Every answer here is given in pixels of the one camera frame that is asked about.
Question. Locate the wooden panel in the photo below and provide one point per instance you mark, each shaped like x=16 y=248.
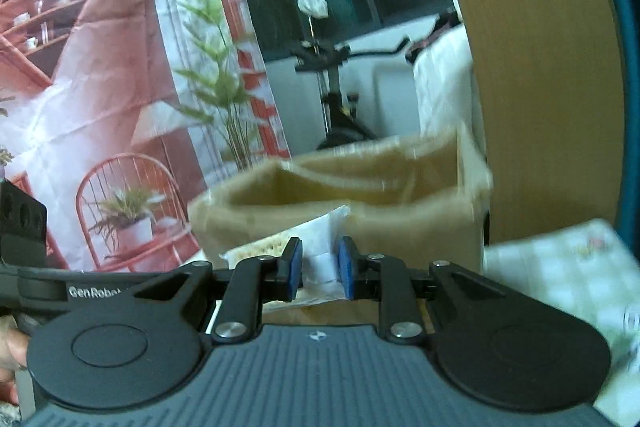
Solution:
x=540 y=82

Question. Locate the white quilted blanket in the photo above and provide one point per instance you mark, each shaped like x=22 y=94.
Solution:
x=442 y=82

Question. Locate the person's left hand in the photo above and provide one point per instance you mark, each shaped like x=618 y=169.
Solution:
x=12 y=347

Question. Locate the printed cloth backdrop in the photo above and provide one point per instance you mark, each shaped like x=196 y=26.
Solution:
x=100 y=57

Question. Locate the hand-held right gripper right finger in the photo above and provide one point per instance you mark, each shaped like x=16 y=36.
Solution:
x=345 y=267

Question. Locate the black garment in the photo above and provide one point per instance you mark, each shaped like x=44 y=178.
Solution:
x=440 y=29

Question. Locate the black exercise bike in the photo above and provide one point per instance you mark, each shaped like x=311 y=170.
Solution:
x=340 y=127

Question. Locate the brown paper bag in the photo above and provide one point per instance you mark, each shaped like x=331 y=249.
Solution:
x=410 y=227

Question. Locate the white snack packet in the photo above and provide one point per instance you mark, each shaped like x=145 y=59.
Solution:
x=320 y=232

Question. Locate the white plastic bag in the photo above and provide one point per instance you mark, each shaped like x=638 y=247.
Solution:
x=312 y=4

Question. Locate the checked tablecloth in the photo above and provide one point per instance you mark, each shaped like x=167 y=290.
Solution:
x=565 y=267

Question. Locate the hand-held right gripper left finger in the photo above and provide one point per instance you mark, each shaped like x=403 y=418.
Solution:
x=296 y=267

